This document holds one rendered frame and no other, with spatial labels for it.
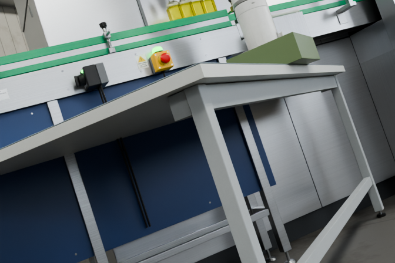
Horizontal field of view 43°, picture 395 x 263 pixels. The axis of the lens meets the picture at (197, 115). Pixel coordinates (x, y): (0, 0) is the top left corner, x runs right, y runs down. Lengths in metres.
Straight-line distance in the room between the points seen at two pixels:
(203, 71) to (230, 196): 0.28
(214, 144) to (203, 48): 1.08
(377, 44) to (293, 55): 1.23
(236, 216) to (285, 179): 1.45
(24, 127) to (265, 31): 0.94
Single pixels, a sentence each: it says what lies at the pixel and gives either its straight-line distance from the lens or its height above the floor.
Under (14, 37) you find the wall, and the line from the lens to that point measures 4.93.
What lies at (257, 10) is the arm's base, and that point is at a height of 0.98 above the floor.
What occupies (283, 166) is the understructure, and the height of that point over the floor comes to 0.36.
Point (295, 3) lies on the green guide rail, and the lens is 2.61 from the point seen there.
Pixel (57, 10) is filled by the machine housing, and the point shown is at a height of 1.37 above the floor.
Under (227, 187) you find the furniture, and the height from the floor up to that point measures 0.47.
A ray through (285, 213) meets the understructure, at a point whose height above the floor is 0.15.
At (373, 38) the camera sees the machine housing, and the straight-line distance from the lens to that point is 2.87.
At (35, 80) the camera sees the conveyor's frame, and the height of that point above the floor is 1.01.
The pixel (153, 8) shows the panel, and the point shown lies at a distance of 2.46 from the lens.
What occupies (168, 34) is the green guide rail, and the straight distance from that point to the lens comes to 2.14.
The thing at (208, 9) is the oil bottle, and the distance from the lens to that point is 2.39.
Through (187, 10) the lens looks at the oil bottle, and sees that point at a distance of 2.34.
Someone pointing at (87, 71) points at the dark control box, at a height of 0.98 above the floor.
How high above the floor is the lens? 0.57
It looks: 4 degrees up
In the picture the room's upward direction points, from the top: 19 degrees counter-clockwise
